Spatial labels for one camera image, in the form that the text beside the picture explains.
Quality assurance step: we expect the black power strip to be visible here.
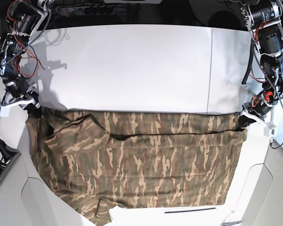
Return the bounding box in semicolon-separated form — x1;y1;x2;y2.
55;5;116;17

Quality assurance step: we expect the camouflage T-shirt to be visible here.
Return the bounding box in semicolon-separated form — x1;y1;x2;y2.
26;108;247;226

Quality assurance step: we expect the gripper left of image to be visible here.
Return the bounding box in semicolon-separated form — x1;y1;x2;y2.
1;79;42;118

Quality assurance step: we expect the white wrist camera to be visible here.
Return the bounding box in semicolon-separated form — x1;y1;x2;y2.
264;123;277;139
0;102;16;117

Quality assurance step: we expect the gripper right of image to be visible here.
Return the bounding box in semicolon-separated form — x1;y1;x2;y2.
237;90;278;129

